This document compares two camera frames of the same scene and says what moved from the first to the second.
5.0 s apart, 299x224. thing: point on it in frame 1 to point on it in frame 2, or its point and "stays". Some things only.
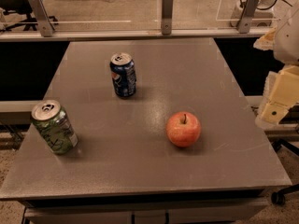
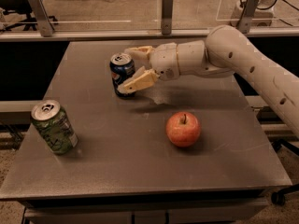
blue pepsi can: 123,73 stays
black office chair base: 278,197 stays
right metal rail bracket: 250,6 stays
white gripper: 288,42 to 163,61
